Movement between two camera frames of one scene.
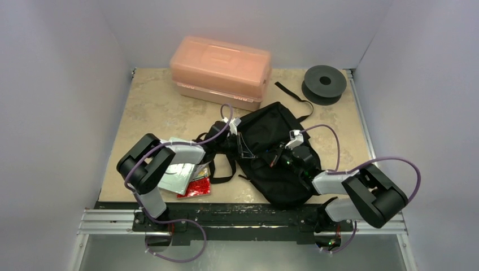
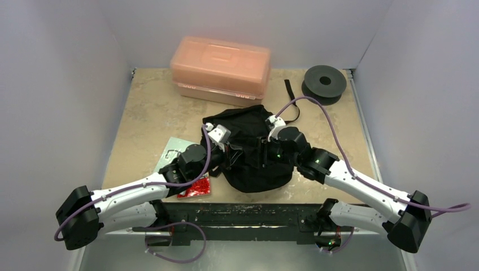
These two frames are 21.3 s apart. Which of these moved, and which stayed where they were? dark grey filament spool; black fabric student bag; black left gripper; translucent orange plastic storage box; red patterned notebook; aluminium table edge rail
Moved: black fabric student bag; black left gripper
Stayed: dark grey filament spool; red patterned notebook; aluminium table edge rail; translucent orange plastic storage box
